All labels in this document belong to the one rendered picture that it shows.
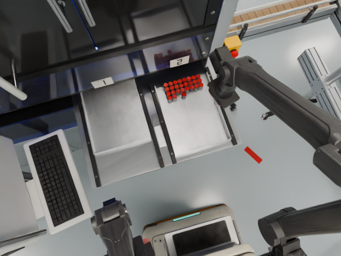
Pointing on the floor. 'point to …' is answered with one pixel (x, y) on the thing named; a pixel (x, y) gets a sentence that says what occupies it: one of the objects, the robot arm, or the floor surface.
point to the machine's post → (221, 27)
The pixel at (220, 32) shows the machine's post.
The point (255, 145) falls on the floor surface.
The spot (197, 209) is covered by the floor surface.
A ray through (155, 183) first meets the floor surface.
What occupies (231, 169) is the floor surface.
